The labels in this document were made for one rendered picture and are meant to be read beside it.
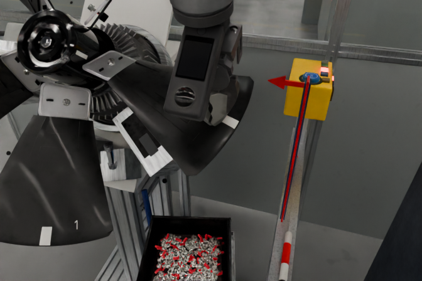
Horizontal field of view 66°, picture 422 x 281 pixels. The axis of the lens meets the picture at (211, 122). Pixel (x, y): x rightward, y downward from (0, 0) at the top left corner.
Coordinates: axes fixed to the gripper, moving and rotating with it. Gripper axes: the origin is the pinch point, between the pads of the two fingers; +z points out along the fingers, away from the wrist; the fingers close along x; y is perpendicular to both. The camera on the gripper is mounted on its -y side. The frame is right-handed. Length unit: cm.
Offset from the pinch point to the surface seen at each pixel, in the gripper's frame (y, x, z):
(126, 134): 2.3, 19.9, 12.0
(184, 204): 30, 31, 109
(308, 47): 71, -14, 38
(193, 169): -7.5, 0.7, 2.4
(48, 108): -2.0, 30.6, 1.8
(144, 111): -1.1, 10.8, -1.4
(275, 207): 44, -12, 121
